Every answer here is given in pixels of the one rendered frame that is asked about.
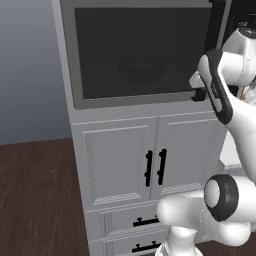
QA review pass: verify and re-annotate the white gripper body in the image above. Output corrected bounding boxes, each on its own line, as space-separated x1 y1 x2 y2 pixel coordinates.
188 70 206 91

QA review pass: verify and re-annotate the narrow grey cupboard door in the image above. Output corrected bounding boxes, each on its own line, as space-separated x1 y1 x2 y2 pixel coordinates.
149 111 230 202

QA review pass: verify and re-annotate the black microwave oven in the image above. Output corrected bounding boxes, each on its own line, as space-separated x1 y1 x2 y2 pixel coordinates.
59 0 256 111

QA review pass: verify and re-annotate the wide grey cupboard door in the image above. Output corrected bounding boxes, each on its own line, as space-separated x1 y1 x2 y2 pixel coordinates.
70 116 160 213

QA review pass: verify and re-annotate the grey tall cabinet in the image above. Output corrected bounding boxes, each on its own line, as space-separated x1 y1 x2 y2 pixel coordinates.
51 0 236 256

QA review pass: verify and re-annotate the grey drawer front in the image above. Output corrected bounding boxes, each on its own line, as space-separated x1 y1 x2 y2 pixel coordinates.
84 201 172 242
87 229 174 256

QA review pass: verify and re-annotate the black microwave door handle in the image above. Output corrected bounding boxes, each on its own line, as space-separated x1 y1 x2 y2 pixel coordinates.
204 0 228 54

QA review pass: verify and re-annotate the black cupboard door handle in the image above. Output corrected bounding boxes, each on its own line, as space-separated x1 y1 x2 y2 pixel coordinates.
143 150 154 188
156 148 168 187

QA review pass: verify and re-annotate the black drawer handle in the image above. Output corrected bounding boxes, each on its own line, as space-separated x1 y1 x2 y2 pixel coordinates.
131 240 163 254
132 215 161 228

